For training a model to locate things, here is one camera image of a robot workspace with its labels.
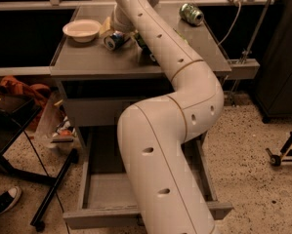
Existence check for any grey drawer cabinet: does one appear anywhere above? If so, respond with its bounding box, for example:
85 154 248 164
49 3 232 148

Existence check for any closed grey top drawer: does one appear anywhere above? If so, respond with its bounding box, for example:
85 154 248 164
63 94 222 128

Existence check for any black cable on floor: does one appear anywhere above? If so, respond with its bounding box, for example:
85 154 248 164
21 127 71 234

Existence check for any clear plastic bag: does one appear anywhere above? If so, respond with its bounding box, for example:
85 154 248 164
35 91 79 154

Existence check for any black tripod leg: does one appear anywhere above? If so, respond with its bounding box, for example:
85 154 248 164
266 132 292 167

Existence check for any white cable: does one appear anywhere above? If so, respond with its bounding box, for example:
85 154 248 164
217 1 243 47

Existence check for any black rolling stand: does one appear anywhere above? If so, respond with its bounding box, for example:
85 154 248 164
0 90 80 233

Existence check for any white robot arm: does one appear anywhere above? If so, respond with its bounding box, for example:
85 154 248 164
111 0 224 234

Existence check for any white paper bowl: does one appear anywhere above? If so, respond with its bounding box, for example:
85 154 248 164
63 19 101 43

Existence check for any blue silver redbull can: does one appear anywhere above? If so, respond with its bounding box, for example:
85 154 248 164
104 31 130 51

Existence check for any green chip bag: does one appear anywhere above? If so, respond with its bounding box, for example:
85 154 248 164
133 31 185 64

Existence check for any green soda can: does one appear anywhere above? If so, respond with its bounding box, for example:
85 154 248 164
179 3 204 26

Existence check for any metal pole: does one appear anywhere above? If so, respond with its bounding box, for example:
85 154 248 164
228 0 271 106

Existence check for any orange cloth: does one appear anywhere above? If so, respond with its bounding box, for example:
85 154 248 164
0 75 52 131

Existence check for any black sneaker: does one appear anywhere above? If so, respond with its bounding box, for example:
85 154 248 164
0 186 21 215

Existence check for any open grey middle drawer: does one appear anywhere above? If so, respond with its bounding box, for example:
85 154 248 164
63 126 232 229

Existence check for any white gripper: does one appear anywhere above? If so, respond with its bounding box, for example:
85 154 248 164
100 5 135 37

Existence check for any dark cabinet at right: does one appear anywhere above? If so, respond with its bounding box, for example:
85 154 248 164
253 0 292 123

